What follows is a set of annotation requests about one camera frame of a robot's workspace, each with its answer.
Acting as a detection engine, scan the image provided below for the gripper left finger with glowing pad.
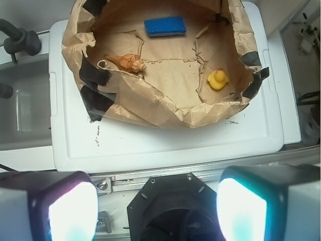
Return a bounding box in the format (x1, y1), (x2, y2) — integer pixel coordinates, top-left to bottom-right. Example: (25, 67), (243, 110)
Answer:
(1, 171), (98, 240)

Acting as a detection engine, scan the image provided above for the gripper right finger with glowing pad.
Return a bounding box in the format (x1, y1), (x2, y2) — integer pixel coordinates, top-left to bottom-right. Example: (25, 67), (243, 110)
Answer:
(216, 164), (320, 240)

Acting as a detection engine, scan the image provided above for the white toy sink basin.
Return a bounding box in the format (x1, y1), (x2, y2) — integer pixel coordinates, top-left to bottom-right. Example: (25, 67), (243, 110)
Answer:
(1, 32), (55, 171)

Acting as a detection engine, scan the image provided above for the white plastic board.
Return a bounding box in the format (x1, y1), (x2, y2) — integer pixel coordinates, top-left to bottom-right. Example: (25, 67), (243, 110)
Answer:
(48, 1), (285, 174)

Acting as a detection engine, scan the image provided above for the yellow rubber duck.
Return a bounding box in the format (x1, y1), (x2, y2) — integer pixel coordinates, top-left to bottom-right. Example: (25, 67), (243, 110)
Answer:
(207, 68), (229, 90)

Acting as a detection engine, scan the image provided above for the orange conch shell toy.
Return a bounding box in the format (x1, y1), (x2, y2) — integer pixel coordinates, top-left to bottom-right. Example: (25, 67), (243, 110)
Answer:
(104, 54), (146, 73)

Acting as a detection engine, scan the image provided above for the grey toy sink faucet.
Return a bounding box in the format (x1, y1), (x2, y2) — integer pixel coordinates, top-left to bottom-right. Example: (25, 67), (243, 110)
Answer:
(1, 19), (42, 64)

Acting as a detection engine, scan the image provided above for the brown paper bag tray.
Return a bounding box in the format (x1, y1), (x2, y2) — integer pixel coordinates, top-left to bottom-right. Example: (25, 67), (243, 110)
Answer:
(62, 1), (269, 129)

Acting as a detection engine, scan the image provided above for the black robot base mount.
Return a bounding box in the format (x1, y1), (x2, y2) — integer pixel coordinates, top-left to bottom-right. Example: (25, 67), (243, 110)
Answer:
(127, 173), (224, 240)

